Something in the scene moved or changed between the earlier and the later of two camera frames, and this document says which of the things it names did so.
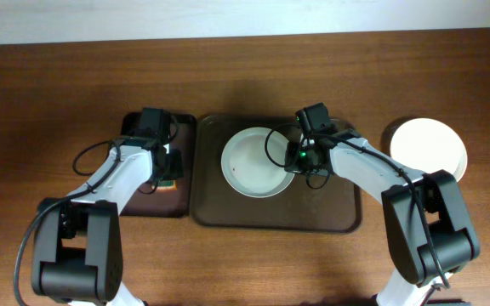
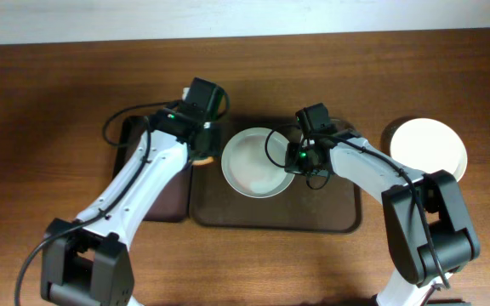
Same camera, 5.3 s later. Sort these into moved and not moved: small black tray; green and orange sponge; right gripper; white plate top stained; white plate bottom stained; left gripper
Moved: green and orange sponge; left gripper
Not moved: right gripper; white plate bottom stained; white plate top stained; small black tray
